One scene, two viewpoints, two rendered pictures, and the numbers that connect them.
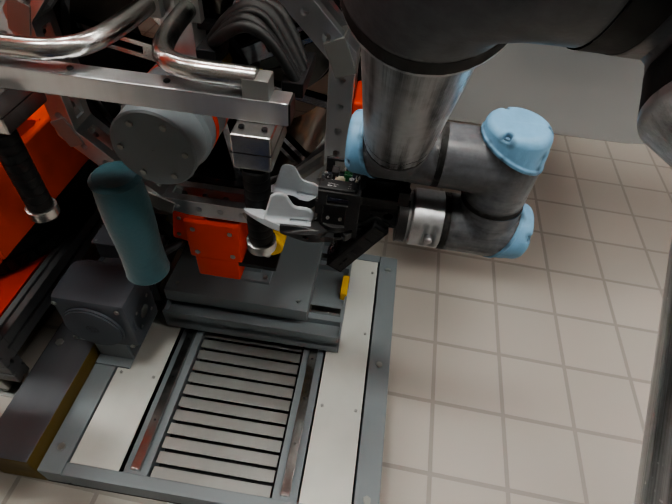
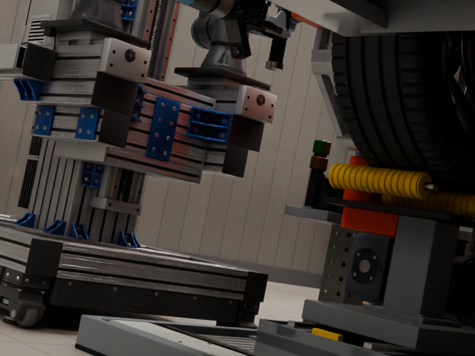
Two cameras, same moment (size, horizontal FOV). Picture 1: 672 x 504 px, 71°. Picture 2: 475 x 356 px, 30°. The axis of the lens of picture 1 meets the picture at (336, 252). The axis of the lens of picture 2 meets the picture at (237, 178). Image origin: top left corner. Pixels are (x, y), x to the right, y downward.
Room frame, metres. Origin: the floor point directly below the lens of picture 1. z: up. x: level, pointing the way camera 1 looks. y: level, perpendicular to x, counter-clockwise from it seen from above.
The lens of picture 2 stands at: (1.87, -1.53, 0.34)
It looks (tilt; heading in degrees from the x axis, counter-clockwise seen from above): 3 degrees up; 131
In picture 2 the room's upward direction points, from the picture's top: 11 degrees clockwise
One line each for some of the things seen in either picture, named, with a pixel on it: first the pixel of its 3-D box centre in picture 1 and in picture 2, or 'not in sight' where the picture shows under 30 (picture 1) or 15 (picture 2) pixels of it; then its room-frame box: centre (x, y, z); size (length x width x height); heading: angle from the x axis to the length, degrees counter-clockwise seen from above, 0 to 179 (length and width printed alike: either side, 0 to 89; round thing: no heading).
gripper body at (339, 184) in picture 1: (361, 204); (243, 8); (0.46, -0.03, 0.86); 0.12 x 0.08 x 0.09; 86
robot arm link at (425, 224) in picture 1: (421, 219); (217, 1); (0.45, -0.11, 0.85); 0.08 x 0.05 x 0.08; 176
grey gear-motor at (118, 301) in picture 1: (138, 277); (423, 301); (0.77, 0.52, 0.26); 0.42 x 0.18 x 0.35; 176
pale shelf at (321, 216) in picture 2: not in sight; (348, 222); (0.29, 0.83, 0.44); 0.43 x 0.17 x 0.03; 86
